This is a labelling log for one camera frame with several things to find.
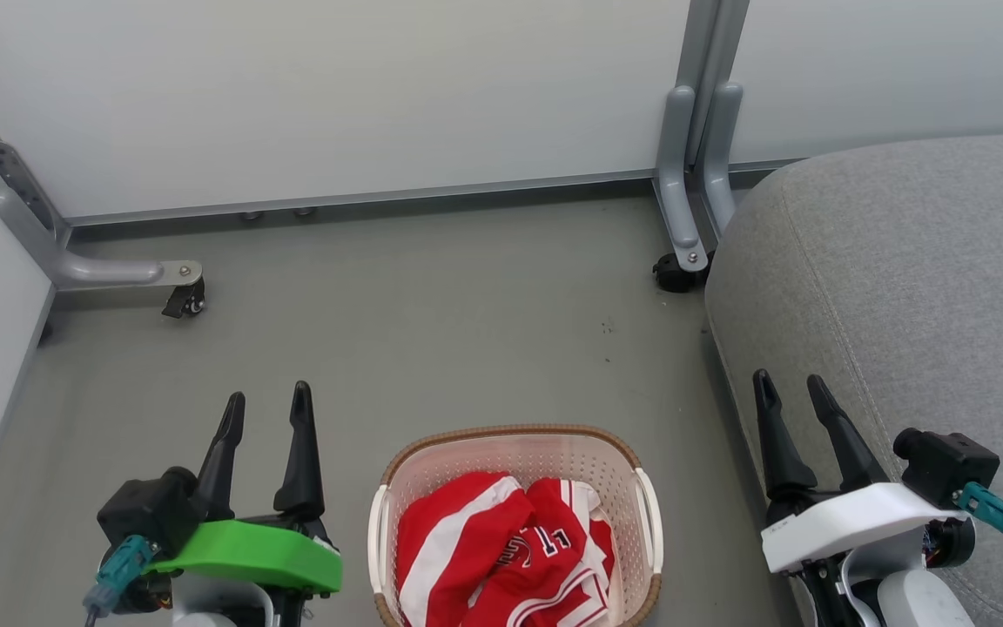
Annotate red shorts with white stripe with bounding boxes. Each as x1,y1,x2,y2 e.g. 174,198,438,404
396,471,574,627

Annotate red white striped jersey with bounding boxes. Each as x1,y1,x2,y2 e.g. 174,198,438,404
526,476,618,627

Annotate black caster wheel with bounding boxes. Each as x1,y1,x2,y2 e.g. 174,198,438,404
161,279,207,320
651,250,715,294

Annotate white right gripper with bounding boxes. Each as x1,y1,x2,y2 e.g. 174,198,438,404
752,368,971,576

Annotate grey partition bottom rail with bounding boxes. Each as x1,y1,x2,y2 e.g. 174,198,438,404
59,157,809,231

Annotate teal plug left camera cable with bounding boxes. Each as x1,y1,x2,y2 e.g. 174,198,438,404
82,535,159,627

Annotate beige plastic laundry basket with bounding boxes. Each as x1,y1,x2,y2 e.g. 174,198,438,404
367,423,665,627

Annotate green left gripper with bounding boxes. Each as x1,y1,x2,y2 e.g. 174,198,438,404
146,381,344,610

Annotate grey fabric sofa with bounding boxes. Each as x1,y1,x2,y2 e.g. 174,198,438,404
704,131,1003,627

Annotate long grey partition foot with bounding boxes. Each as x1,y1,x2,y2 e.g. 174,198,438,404
0,57,205,293

